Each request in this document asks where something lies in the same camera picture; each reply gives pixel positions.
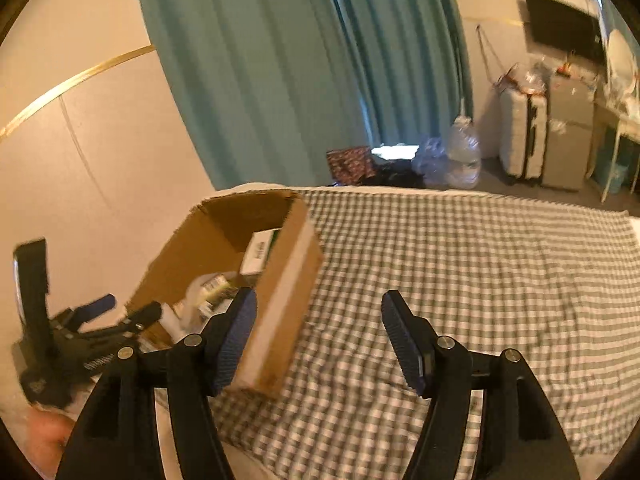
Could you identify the teal window curtain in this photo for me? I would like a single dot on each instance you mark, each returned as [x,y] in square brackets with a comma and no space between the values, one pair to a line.
[275,70]

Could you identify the green white medicine box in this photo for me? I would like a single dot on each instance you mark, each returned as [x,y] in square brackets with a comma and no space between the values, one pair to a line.
[260,252]

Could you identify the large clear water bottle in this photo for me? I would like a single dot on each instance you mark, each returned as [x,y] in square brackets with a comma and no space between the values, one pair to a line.
[462,157]

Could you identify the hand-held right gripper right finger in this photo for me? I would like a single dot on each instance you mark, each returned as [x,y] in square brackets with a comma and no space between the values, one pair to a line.
[400,340]

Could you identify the black wall television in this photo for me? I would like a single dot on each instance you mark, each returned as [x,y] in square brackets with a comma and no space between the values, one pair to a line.
[565,25]

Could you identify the yellow pink box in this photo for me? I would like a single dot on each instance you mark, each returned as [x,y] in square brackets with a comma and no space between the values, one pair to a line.
[217,290]

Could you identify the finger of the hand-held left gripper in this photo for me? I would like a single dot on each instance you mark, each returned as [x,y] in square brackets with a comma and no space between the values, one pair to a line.
[97,306]
[140,317]

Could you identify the green white checked blanket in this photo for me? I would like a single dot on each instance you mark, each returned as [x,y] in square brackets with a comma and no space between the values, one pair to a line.
[475,285]

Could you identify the person's left hand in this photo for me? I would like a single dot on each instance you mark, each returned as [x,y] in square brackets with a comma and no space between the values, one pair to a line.
[50,435]

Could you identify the white oval mirror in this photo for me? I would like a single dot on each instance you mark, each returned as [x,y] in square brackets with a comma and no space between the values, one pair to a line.
[622,55]

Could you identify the white dressing table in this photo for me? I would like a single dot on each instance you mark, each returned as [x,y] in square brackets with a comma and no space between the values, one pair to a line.
[620,120]

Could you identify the grey small fridge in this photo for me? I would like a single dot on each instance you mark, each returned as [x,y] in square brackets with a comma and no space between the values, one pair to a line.
[570,150]

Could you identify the brown cardboard box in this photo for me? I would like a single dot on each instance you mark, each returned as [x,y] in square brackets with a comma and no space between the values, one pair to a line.
[280,320]

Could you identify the crumpled clear plastic bag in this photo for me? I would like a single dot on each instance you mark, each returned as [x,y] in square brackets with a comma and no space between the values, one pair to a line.
[430,162]

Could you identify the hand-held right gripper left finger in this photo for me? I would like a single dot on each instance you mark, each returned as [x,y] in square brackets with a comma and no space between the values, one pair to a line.
[235,340]

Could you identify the black floor bag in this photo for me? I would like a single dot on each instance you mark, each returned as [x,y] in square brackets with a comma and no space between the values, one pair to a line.
[392,175]

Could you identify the blue waste bin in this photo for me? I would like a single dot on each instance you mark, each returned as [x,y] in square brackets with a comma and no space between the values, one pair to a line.
[619,176]

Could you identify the white bed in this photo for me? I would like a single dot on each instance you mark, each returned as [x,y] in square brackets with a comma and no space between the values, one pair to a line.
[250,466]

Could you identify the white paper sheet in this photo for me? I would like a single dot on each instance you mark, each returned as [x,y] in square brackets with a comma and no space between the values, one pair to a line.
[395,151]

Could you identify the clear plastic bags on fridge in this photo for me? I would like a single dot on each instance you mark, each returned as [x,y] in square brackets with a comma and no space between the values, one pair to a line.
[525,80]

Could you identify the white suitcase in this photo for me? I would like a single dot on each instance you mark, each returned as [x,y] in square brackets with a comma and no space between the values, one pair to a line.
[520,135]

